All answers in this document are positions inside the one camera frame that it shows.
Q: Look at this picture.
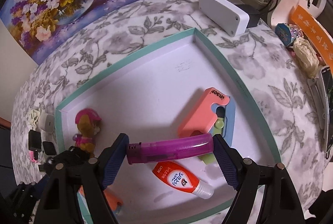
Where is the pink puppy toy figure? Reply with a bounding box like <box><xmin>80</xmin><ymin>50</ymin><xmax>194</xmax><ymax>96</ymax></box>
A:
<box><xmin>73</xmin><ymin>108</ymin><xmax>102</xmax><ymax>157</ymax></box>

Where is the blue and pink case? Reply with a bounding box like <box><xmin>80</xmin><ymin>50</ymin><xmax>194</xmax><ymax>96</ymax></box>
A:
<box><xmin>78</xmin><ymin>187</ymin><xmax>124</xmax><ymax>215</ymax></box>

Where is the pink and blue utility cutter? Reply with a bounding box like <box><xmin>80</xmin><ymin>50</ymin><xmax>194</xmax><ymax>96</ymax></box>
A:
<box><xmin>177</xmin><ymin>87</ymin><xmax>237</xmax><ymax>165</ymax></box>

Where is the orange glue tube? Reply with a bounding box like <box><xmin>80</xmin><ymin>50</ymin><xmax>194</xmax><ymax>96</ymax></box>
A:
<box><xmin>152</xmin><ymin>161</ymin><xmax>215</xmax><ymax>199</ymax></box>

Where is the purple lighter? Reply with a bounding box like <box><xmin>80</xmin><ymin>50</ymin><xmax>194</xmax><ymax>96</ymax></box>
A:
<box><xmin>126</xmin><ymin>133</ymin><xmax>213</xmax><ymax>164</ymax></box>

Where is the white and grey watch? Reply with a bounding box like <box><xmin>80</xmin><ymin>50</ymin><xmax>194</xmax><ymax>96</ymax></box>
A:
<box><xmin>42</xmin><ymin>141</ymin><xmax>57</xmax><ymax>156</ymax></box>

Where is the black charger cube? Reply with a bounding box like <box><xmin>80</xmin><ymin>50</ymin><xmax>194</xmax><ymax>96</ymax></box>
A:
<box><xmin>28</xmin><ymin>129</ymin><xmax>42</xmax><ymax>152</ymax></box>

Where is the white charger adapter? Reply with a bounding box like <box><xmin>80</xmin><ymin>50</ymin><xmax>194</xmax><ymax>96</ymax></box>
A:
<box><xmin>38</xmin><ymin>112</ymin><xmax>55</xmax><ymax>133</ymax></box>

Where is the teal rimmed white tray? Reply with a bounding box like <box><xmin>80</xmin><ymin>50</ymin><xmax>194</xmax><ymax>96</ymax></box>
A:
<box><xmin>55</xmin><ymin>29</ymin><xmax>281</xmax><ymax>223</ymax></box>

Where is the floral grey blanket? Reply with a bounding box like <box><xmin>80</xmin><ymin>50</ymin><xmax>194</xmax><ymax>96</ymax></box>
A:
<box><xmin>11</xmin><ymin>0</ymin><xmax>328</xmax><ymax>210</ymax></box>

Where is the cream crumpled cloth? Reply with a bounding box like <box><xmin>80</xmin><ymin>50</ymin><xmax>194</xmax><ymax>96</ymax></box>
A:
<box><xmin>293</xmin><ymin>37</ymin><xmax>319</xmax><ymax>78</ymax></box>

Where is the colourful round tin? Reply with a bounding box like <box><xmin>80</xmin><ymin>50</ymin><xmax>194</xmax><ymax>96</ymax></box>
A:
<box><xmin>275</xmin><ymin>23</ymin><xmax>304</xmax><ymax>47</ymax></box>

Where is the white rectangular device box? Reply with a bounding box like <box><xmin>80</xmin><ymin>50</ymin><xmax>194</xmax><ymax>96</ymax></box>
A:
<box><xmin>199</xmin><ymin>0</ymin><xmax>250</xmax><ymax>36</ymax></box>

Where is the orange printed box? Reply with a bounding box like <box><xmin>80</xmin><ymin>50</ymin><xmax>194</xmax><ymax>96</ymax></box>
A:
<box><xmin>290</xmin><ymin>5</ymin><xmax>333</xmax><ymax>68</ymax></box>

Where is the black power adapter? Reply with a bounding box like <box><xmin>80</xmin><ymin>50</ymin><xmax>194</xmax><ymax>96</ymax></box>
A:
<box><xmin>236</xmin><ymin>4</ymin><xmax>261</xmax><ymax>28</ymax></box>

